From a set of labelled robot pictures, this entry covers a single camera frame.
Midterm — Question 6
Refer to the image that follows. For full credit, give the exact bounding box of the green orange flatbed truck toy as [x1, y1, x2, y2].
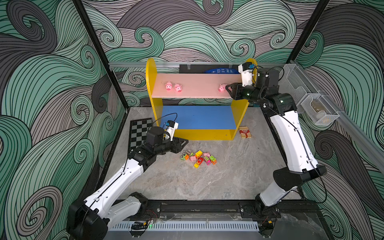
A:
[210, 156, 217, 165]

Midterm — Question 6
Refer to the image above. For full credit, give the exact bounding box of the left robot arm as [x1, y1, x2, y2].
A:
[66, 127, 189, 240]

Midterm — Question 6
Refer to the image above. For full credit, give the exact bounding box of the white slotted cable duct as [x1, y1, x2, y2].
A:
[107, 221, 260, 232]

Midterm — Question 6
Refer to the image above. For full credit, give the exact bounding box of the blue oval basket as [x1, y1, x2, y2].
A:
[205, 68, 239, 74]

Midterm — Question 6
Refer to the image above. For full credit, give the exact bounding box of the green grey truck toy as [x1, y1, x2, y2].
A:
[186, 150, 195, 156]

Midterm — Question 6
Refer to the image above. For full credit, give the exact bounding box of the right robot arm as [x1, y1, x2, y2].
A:
[226, 62, 327, 209]

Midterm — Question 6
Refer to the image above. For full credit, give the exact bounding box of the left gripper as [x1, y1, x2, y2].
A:
[152, 135, 188, 156]

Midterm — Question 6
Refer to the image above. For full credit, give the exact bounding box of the small clear plastic bin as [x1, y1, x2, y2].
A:
[300, 94, 340, 126]

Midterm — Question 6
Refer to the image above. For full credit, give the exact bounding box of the yellow toy shelf unit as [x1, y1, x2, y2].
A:
[146, 59, 249, 141]

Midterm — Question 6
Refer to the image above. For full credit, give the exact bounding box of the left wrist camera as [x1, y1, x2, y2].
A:
[165, 120, 179, 142]

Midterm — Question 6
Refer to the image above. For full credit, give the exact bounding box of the black white chessboard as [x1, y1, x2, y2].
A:
[127, 118, 153, 155]

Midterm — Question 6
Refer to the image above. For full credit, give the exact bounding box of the magenta brown truck toy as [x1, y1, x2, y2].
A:
[204, 156, 211, 166]

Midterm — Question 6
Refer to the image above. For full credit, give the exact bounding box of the red patterned small box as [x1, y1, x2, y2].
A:
[239, 126, 252, 139]

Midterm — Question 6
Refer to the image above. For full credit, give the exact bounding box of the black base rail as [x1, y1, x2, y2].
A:
[139, 200, 319, 220]

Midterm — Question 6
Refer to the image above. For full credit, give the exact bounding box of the black panel behind shelf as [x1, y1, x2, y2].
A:
[179, 65, 234, 74]

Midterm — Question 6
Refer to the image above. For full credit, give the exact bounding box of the yellow dump truck toy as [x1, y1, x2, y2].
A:
[195, 151, 203, 159]

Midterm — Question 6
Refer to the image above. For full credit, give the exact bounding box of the large clear plastic bin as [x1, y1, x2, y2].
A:
[279, 64, 311, 114]

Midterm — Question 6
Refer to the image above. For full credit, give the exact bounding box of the red yellow bulldozer toy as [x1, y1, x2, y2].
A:
[194, 158, 205, 169]

